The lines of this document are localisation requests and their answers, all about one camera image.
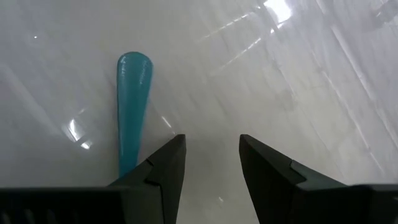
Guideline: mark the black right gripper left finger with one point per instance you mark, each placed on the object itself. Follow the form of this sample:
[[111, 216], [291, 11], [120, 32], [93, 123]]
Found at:
[[161, 186]]

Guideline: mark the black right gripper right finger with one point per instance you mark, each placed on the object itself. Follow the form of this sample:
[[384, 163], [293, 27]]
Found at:
[[273, 193]]

